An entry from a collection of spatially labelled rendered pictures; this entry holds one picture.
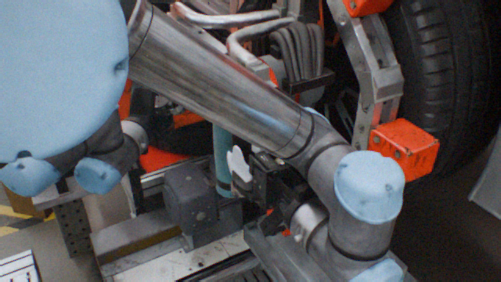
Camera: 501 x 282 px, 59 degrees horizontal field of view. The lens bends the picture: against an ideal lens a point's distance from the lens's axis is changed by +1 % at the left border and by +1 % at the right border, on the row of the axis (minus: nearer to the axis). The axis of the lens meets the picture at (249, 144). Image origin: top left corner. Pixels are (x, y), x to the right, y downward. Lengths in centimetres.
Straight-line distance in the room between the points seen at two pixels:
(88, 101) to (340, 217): 33
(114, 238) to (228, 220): 42
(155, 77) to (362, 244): 29
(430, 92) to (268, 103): 38
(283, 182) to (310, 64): 20
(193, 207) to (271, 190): 73
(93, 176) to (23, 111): 55
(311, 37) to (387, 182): 35
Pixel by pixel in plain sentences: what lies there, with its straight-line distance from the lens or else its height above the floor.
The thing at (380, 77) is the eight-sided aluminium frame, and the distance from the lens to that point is 78.
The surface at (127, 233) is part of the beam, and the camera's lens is 167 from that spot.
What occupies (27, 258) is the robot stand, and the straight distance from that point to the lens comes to 157.
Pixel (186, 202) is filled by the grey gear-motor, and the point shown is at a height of 39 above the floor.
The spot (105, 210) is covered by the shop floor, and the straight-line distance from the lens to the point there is 198.
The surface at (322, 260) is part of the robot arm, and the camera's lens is 59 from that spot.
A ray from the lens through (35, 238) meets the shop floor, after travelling 196.
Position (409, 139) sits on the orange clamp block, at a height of 88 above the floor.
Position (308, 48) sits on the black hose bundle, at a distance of 74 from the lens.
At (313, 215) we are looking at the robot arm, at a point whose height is 88.
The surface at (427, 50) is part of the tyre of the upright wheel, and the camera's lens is 80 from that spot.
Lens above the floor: 131
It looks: 35 degrees down
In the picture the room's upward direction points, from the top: straight up
